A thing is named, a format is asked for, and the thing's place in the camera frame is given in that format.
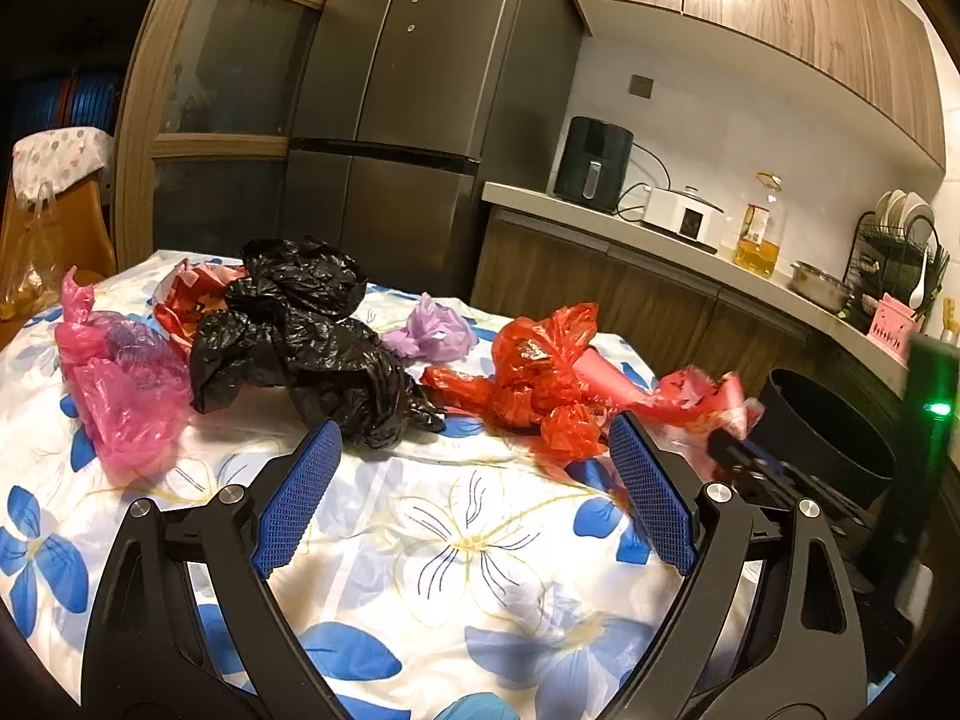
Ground red printed plastic bag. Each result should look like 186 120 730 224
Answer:
152 259 248 350

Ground red and pink plastic bag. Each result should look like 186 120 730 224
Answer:
574 349 766 443

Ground white kitchen countertop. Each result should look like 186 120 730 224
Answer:
480 181 923 391

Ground black power cable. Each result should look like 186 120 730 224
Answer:
611 141 672 222

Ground pink utensil holder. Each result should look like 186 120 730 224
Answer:
866 292 927 350

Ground steel mixing bowl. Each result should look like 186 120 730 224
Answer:
789 261 856 312

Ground white ladle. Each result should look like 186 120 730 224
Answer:
909 244 935 310

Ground clear plastic bag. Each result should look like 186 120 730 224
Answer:
0 184 68 323

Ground black air fryer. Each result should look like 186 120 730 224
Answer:
553 116 635 205

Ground purple plastic bag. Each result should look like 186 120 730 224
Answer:
381 292 479 361

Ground grey steel refrigerator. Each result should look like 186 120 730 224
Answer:
289 0 586 308

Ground orange wooden chair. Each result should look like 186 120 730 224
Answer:
0 180 117 346

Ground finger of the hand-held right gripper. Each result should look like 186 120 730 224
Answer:
709 427 871 541

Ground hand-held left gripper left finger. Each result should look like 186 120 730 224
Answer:
81 420 353 720

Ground cooking oil bottle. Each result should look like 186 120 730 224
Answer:
733 172 788 280

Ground black trash bin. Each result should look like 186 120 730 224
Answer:
750 369 897 511

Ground white rice cooker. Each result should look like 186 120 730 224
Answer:
641 186 727 245

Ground wooden base cabinets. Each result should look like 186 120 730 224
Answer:
471 210 908 421

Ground black plastic bag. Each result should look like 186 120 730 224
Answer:
225 236 370 323
187 307 447 451

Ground polka dot cloth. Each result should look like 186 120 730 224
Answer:
11 127 115 200

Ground black wire dish rack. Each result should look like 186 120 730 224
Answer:
844 191 950 320

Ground wooden wall cabinets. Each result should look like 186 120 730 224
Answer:
570 0 947 170

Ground blue ribbed object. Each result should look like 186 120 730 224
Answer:
15 67 121 143

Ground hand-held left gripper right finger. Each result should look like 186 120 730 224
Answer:
600 411 871 720

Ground wooden framed glass door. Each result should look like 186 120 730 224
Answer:
112 0 350 271

